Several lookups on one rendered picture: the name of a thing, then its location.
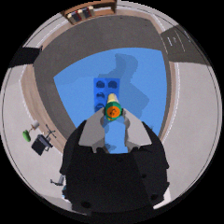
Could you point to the blue bench mat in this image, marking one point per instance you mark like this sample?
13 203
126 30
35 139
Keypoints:
142 89

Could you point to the blue tube rack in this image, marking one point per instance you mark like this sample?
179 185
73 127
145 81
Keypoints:
102 89

